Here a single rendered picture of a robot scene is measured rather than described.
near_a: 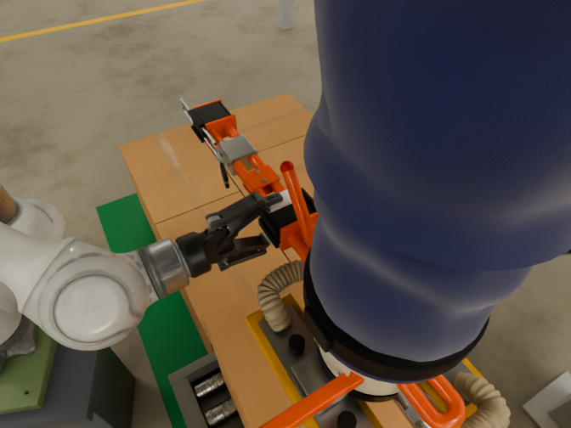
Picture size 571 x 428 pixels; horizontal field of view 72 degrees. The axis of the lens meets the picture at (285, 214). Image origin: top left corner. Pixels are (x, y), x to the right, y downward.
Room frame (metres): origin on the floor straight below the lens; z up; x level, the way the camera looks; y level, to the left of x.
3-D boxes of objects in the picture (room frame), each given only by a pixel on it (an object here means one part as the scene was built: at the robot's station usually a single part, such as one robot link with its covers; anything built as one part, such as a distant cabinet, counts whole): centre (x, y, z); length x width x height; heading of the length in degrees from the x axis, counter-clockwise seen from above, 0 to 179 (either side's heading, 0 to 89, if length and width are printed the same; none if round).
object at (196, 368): (0.58, 0.04, 0.58); 0.70 x 0.03 x 0.06; 120
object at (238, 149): (0.66, 0.10, 1.26); 0.07 x 0.07 x 0.04; 31
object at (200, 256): (0.41, 0.14, 1.27); 0.09 x 0.07 x 0.08; 121
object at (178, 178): (1.31, 0.12, 0.34); 1.20 x 1.00 x 0.40; 30
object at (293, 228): (0.48, -0.01, 1.27); 0.10 x 0.08 x 0.06; 121
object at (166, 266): (0.37, 0.20, 1.27); 0.09 x 0.06 x 0.09; 31
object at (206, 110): (0.78, 0.17, 1.27); 0.08 x 0.07 x 0.05; 31
